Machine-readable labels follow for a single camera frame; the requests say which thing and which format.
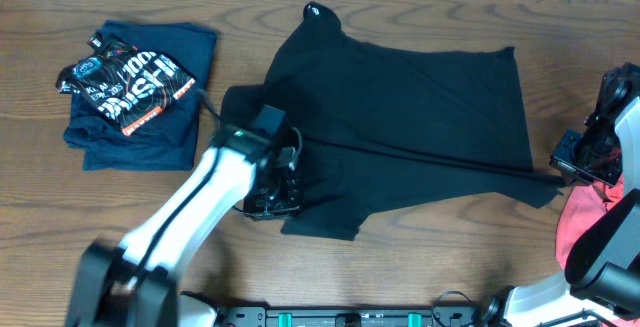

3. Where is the black t-shirt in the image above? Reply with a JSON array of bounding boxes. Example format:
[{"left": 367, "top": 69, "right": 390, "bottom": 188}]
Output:
[{"left": 221, "top": 2, "right": 562, "bottom": 240}]

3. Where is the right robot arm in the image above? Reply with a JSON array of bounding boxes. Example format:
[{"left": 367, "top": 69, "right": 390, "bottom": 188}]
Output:
[{"left": 473, "top": 63, "right": 639, "bottom": 326}]

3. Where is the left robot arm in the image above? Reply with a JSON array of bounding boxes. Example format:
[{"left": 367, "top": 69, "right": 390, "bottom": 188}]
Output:
[{"left": 65, "top": 125, "right": 302, "bottom": 326}]

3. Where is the red printed t-shirt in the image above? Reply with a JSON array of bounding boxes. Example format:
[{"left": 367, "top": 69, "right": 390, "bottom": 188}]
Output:
[{"left": 554, "top": 174, "right": 640, "bottom": 327}]

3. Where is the folded navy blue shirt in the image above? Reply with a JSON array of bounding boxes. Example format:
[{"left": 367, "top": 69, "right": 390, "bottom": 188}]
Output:
[{"left": 63, "top": 21, "right": 217, "bottom": 171}]

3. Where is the black orange printed jersey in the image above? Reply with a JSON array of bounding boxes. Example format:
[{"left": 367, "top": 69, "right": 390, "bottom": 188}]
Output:
[{"left": 56, "top": 33, "right": 196, "bottom": 136}]

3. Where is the left black cable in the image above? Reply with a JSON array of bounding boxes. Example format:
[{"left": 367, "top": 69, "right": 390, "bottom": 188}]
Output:
[{"left": 134, "top": 89, "right": 226, "bottom": 288}]

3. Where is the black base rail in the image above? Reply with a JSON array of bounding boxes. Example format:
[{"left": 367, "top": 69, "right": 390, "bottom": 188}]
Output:
[{"left": 177, "top": 289, "right": 501, "bottom": 327}]

